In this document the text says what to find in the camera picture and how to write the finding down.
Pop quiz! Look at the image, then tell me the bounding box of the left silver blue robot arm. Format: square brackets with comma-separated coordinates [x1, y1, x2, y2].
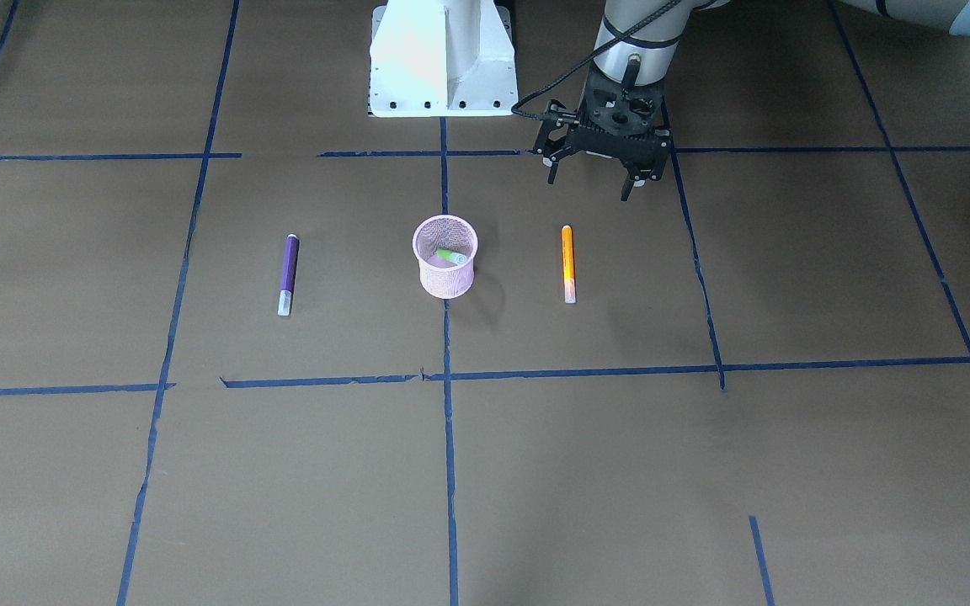
[512, 1, 720, 199]

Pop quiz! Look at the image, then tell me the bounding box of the white pillar mount base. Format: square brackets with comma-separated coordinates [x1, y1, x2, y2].
[367, 1, 519, 118]

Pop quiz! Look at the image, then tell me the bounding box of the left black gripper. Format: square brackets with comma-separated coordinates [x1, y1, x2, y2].
[532, 66, 671, 202]

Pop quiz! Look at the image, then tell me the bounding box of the pink mesh pen holder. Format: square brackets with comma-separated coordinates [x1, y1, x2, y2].
[412, 215, 478, 300]

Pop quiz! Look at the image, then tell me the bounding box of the green highlighter pen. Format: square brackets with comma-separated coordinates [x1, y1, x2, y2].
[434, 248, 469, 266]

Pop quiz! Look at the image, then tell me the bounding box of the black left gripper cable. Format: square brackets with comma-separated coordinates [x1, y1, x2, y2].
[510, 0, 684, 123]

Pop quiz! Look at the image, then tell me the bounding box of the orange highlighter pen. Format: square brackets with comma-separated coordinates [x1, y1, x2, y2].
[561, 224, 577, 304]

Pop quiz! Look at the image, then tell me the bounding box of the purple highlighter pen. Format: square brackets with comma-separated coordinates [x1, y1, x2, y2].
[276, 233, 300, 317]

